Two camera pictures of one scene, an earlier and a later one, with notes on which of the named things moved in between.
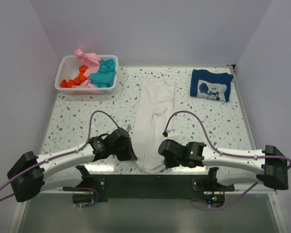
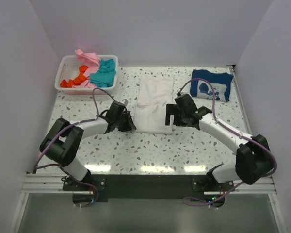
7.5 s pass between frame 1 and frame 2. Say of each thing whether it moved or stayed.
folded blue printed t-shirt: stayed
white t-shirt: moved
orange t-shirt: stayed
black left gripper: moved
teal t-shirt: stayed
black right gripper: moved
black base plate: stayed
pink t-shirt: stayed
